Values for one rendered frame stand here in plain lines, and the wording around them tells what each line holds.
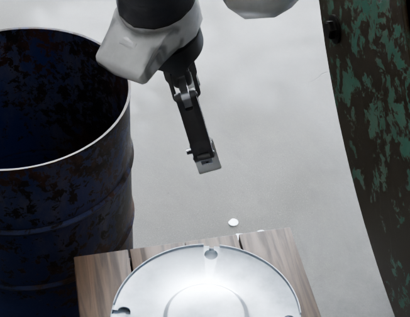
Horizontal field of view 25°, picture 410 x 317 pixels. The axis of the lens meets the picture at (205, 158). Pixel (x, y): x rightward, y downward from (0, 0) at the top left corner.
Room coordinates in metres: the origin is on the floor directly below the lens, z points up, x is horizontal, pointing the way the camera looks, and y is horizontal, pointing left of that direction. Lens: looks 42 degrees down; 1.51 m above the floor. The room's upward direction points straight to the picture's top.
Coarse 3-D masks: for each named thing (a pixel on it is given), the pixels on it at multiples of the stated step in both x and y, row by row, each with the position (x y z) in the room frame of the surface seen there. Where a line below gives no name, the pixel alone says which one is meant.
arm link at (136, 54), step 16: (192, 16) 0.83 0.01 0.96; (112, 32) 0.83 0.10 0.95; (128, 32) 0.82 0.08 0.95; (144, 32) 0.81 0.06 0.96; (160, 32) 0.81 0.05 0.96; (176, 32) 0.81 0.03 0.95; (192, 32) 0.83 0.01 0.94; (112, 48) 0.81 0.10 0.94; (128, 48) 0.80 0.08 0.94; (144, 48) 0.80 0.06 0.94; (160, 48) 0.80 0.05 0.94; (176, 48) 0.82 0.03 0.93; (112, 64) 0.80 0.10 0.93; (128, 64) 0.79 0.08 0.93; (144, 64) 0.79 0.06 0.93; (160, 64) 0.80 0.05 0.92; (144, 80) 0.78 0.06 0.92
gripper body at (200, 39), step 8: (200, 32) 0.86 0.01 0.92; (192, 40) 0.85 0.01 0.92; (200, 40) 0.86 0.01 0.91; (184, 48) 0.84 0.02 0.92; (192, 48) 0.84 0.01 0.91; (200, 48) 0.86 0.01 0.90; (176, 56) 0.83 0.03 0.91; (184, 56) 0.84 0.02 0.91; (192, 56) 0.85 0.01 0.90; (168, 64) 0.84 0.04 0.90; (176, 64) 0.84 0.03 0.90; (184, 64) 0.84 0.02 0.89; (168, 72) 0.84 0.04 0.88; (176, 72) 0.84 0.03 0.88; (184, 72) 0.84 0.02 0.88; (176, 80) 0.84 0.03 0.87
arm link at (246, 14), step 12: (228, 0) 0.77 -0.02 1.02; (240, 0) 0.76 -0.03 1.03; (252, 0) 0.76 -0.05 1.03; (264, 0) 0.76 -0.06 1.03; (276, 0) 0.76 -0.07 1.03; (288, 0) 0.77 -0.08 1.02; (240, 12) 0.77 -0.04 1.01; (252, 12) 0.76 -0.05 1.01; (264, 12) 0.76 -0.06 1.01; (276, 12) 0.77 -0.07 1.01
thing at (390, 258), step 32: (320, 0) 0.64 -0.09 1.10; (352, 0) 0.58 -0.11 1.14; (384, 0) 0.54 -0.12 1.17; (352, 32) 0.58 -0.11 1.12; (384, 32) 0.53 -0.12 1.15; (352, 64) 0.57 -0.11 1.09; (384, 64) 0.52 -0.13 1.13; (352, 96) 0.56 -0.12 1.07; (384, 96) 0.52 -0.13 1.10; (352, 128) 0.56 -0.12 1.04; (384, 128) 0.51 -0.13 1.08; (352, 160) 0.55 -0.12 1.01; (384, 160) 0.50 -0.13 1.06; (384, 192) 0.49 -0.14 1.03; (384, 224) 0.48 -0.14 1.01; (384, 256) 0.47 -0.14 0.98
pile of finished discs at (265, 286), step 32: (160, 256) 0.99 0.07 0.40; (192, 256) 0.99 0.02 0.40; (224, 256) 0.99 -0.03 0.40; (256, 256) 0.99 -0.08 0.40; (128, 288) 0.93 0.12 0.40; (160, 288) 0.93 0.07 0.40; (192, 288) 0.92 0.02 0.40; (224, 288) 0.92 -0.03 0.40; (256, 288) 0.93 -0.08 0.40; (288, 288) 0.93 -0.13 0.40
